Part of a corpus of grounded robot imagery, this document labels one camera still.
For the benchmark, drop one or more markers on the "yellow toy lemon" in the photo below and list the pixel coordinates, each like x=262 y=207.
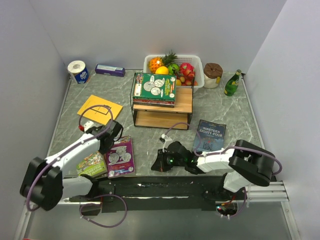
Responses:
x=178 y=82

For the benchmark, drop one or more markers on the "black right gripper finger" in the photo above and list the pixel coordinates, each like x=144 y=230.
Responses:
x=162 y=153
x=158 y=165

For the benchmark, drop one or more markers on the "blue 1984 book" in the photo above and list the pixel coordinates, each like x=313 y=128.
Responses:
x=211 y=136

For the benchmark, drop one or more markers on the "black wire wooden shelf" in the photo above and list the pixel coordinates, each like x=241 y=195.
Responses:
x=164 y=117

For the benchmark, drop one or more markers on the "yellow orange toy fruit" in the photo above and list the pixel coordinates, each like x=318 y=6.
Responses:
x=163 y=70

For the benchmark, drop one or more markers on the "purple back-cover Treehouse book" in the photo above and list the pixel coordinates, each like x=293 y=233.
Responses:
x=120 y=158

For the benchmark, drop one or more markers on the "white jar brown lid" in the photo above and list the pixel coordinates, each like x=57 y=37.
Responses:
x=212 y=75

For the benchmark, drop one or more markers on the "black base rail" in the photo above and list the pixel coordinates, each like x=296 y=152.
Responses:
x=161 y=193

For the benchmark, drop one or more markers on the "toilet paper roll blue wrap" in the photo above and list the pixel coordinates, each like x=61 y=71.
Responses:
x=78 y=71

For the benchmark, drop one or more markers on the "green back-cover Treehouse book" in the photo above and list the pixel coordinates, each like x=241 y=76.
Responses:
x=154 y=87

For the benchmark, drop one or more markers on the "red 13-Storey Treehouse book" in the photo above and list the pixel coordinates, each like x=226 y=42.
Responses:
x=150 y=101

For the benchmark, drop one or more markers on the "yellow thin book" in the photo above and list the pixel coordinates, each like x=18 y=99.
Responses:
x=99 y=114

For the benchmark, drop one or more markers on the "Little Women floral book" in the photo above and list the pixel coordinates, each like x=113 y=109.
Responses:
x=154 y=104

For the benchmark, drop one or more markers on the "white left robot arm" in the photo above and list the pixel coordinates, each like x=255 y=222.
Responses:
x=45 y=182

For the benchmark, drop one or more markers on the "white plastic fruit basket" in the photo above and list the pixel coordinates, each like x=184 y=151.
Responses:
x=194 y=60

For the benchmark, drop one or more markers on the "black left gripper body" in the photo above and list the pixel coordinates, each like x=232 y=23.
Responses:
x=105 y=149

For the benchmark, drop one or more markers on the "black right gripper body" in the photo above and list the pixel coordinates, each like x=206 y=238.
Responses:
x=170 y=162

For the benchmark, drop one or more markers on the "green toy apple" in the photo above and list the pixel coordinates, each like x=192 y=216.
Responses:
x=173 y=68

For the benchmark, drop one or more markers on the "pink toy dragon fruit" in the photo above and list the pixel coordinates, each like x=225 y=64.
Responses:
x=186 y=72

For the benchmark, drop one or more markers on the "orange toy pineapple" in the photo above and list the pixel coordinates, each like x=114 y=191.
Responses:
x=161 y=61

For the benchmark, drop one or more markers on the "purple rectangular box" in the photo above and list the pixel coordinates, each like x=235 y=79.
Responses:
x=110 y=70

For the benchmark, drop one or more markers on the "green glass bottle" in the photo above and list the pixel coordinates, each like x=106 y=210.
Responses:
x=233 y=83

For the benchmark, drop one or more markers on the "green 65-Storey Treehouse book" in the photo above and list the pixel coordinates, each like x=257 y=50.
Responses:
x=94 y=165

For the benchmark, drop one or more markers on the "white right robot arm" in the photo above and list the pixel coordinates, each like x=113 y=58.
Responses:
x=242 y=164

